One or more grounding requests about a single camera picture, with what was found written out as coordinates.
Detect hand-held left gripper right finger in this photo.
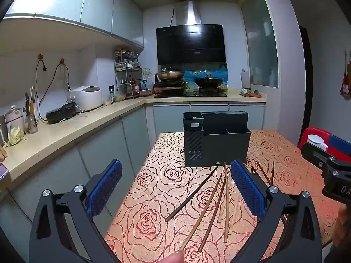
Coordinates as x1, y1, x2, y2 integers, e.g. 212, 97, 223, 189
230, 159, 322, 263

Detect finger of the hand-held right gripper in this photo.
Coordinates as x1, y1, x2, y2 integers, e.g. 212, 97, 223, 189
328, 135, 351, 150
302, 142, 337, 168

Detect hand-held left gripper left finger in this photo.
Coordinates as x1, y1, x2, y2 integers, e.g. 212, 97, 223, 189
29, 159, 122, 263

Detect bunch of wooden chopsticks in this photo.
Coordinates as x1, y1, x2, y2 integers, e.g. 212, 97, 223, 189
165, 161, 275, 252

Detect dark grey utensil holder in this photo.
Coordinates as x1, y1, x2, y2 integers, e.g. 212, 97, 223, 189
183, 110, 251, 168

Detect person's right hand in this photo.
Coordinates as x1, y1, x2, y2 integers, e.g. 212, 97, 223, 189
332, 204, 351, 252

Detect person's left hand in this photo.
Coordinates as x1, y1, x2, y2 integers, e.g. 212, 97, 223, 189
158, 252, 185, 263

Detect white plastic jug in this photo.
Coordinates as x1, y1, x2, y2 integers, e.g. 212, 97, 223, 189
307, 134, 328, 150

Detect red plastic stool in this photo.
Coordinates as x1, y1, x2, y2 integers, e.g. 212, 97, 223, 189
298, 127, 351, 170

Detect grey lower kitchen cabinets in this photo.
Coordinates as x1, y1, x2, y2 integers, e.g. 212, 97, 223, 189
0, 103, 266, 263

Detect grey kitchen cabinets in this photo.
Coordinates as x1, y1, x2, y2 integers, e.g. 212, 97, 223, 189
0, 103, 266, 263
4, 0, 144, 48

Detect orange rose pattern tablecloth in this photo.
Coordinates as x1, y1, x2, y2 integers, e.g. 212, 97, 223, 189
105, 130, 342, 263

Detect red hanging ornament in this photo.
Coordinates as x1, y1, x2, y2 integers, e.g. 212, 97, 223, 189
340, 49, 351, 100

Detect cutting board with vegetables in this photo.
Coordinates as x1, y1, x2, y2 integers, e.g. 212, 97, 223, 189
239, 89, 264, 98

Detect black countertop appliance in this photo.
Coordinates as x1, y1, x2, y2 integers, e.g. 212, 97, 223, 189
46, 102, 76, 124

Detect white rice cooker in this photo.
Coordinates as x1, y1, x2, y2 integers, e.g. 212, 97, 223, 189
70, 86, 103, 112

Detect glass bowl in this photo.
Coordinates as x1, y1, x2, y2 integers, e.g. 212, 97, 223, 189
114, 85, 127, 102

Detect metal cup with kitchen tools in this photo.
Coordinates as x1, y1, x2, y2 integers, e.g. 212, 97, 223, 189
25, 86, 39, 135

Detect white paper towel roll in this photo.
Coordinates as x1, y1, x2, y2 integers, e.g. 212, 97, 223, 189
241, 68, 251, 89

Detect purple packet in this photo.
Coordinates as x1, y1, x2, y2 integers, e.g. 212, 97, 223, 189
0, 163, 11, 183

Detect napa cabbage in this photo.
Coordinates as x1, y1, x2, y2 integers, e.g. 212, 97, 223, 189
7, 127, 26, 147

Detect row of sauce bottles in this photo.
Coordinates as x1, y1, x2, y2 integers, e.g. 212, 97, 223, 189
127, 79, 146, 95

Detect black gas hob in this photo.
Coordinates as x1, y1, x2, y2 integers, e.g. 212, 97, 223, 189
154, 92, 228, 98

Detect black wok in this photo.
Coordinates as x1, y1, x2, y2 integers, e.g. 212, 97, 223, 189
195, 73, 225, 89

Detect black portable cooker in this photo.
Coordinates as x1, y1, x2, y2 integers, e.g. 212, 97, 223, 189
154, 81, 185, 95

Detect metal spice rack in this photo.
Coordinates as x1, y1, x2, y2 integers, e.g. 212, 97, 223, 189
114, 49, 143, 99

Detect blue sea tile picture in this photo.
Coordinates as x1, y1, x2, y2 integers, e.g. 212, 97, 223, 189
182, 63, 228, 87

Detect frosted glass panel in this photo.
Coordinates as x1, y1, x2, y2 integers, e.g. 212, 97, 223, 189
241, 0, 279, 88

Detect brass wok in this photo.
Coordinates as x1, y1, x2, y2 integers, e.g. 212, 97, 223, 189
156, 67, 185, 82

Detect black steel range hood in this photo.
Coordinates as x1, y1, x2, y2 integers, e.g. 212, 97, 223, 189
156, 0, 227, 66

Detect grey upper kitchen cabinets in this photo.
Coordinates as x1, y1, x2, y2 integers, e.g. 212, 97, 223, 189
4, 0, 144, 48

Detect white power cable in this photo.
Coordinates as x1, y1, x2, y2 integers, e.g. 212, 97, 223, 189
66, 79, 88, 119

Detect black hanging power cable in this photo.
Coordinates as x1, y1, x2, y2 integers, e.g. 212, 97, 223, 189
34, 59, 48, 121
38, 63, 70, 121

